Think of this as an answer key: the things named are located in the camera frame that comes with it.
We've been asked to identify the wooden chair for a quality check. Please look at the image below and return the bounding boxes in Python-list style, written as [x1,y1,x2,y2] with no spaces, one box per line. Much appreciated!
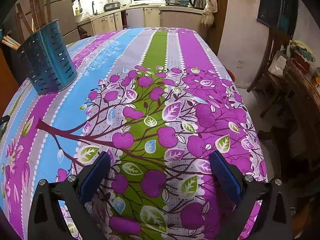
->
[247,25,291,118]

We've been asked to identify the silver rice cooker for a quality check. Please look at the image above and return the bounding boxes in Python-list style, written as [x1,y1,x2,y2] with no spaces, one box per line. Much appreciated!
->
[104,2,121,12]

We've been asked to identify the dark wooden side table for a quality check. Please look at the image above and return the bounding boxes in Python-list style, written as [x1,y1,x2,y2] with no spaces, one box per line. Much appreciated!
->
[283,59,319,170]

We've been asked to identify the blue perforated utensil holder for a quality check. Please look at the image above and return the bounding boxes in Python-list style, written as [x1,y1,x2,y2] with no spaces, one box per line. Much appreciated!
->
[17,20,77,95]

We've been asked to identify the floral striped tablecloth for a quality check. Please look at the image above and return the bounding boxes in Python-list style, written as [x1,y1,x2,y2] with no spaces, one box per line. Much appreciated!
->
[1,28,267,239]

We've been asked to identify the dark window with curtain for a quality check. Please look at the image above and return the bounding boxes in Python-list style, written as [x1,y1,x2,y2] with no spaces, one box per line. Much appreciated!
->
[257,0,298,36]

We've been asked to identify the bronze three-door refrigerator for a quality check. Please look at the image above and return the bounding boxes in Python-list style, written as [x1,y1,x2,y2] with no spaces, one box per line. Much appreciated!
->
[2,0,80,45]

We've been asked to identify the steel electric kettle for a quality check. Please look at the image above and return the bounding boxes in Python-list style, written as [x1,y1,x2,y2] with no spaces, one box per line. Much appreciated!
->
[189,0,207,10]

